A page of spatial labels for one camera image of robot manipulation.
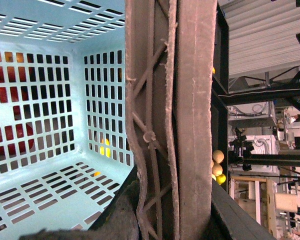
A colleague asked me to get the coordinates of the light blue plastic basket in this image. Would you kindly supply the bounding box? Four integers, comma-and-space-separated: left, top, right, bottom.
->
0, 0, 134, 240

